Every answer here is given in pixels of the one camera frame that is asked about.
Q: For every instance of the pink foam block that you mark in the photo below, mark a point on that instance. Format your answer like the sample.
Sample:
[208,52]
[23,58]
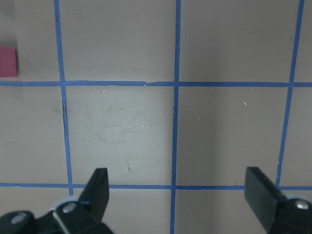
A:
[8,62]

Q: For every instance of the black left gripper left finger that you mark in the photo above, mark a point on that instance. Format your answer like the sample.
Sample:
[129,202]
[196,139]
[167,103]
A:
[84,216]

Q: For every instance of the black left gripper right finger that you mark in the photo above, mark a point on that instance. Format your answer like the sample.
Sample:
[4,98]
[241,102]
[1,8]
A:
[277,212]

